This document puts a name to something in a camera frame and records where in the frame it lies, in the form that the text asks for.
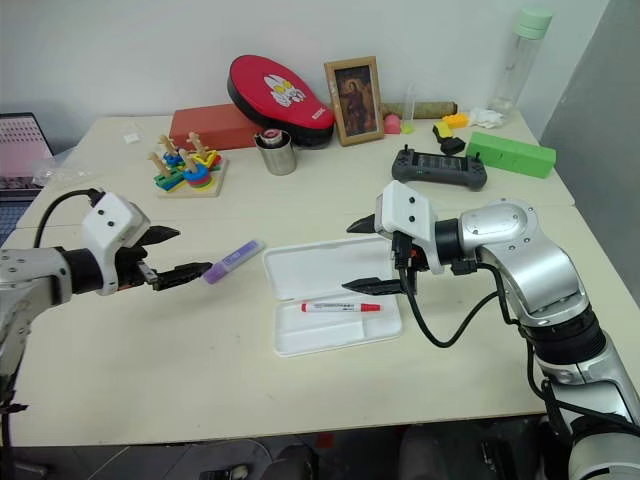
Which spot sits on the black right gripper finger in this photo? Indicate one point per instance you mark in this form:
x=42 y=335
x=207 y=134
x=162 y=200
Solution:
x=365 y=225
x=372 y=286

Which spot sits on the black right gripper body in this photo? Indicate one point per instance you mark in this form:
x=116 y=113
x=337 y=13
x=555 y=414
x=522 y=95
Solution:
x=414 y=267

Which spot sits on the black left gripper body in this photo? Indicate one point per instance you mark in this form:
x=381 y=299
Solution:
x=129 y=267

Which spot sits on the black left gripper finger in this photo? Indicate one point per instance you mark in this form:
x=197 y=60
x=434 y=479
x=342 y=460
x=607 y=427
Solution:
x=159 y=233
x=182 y=274

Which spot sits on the purple marker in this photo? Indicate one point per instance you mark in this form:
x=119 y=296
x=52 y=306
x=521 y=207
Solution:
x=235 y=260

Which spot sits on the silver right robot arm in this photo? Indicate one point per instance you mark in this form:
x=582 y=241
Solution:
x=530 y=260

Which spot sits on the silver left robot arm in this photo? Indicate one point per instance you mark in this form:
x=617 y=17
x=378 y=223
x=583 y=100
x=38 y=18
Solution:
x=30 y=272

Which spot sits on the red marker with white barrel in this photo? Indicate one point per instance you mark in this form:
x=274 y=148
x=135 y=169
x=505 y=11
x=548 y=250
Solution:
x=335 y=306

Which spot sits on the white plastic pencil case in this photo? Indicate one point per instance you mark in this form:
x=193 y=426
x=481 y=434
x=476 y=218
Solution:
x=325 y=260

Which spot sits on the wooden colourful stacking toy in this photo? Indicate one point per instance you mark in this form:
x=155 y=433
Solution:
x=192 y=175

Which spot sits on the dark grey handheld controller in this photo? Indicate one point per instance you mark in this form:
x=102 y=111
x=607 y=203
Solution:
x=440 y=167

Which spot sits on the small clear plastic bag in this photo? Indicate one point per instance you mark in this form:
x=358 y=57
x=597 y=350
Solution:
x=132 y=132

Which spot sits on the pink small toy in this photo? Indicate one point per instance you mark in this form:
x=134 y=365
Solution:
x=392 y=124

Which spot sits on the light green small toy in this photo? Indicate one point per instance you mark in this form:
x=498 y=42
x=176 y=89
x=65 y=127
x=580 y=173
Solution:
x=408 y=129

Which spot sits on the metal cup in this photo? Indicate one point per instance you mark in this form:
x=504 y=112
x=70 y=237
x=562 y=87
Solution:
x=277 y=160

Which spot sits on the red rectangular box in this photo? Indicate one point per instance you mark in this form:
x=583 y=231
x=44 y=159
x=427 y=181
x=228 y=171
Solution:
x=205 y=127

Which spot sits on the crumpled clear plastic bag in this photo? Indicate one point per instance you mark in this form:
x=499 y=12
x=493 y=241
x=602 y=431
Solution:
x=62 y=167

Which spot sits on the black and yellow tool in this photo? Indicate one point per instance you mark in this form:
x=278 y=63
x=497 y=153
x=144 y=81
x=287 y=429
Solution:
x=450 y=140

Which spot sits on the wooden framed picture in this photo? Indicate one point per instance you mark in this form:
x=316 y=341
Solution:
x=353 y=100

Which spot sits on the blue mesh surface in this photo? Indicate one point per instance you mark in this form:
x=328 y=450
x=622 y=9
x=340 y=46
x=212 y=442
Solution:
x=15 y=210

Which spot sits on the red and white round item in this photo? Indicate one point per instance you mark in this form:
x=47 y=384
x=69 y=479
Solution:
x=273 y=136

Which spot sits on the clear plastic tube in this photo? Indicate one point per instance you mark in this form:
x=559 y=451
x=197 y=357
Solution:
x=410 y=105

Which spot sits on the brown rolled mat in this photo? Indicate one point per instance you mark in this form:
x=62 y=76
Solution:
x=435 y=108

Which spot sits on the orange and yellow toy block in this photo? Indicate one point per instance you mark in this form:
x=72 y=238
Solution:
x=456 y=120

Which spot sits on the green rectangular block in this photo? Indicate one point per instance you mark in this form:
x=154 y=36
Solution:
x=510 y=155

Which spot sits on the red and black boxing pad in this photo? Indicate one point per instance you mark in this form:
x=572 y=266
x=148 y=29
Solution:
x=270 y=95

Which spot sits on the crumpled white tissue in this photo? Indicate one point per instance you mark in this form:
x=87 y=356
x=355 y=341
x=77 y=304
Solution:
x=485 y=117

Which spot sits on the laptop with pink screen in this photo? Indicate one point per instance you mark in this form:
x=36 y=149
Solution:
x=22 y=145

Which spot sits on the dark rounded shape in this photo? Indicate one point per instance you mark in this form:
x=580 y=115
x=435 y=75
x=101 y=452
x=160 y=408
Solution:
x=285 y=460

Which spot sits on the clear bottle with green lid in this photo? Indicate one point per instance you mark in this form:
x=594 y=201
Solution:
x=520 y=75

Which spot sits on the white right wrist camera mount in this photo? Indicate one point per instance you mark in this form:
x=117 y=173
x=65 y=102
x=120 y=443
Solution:
x=407 y=210

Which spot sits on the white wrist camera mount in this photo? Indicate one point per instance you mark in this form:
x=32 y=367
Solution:
x=111 y=222
x=407 y=210

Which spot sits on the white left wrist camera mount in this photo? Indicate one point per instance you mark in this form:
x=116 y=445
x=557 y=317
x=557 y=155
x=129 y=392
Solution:
x=111 y=222

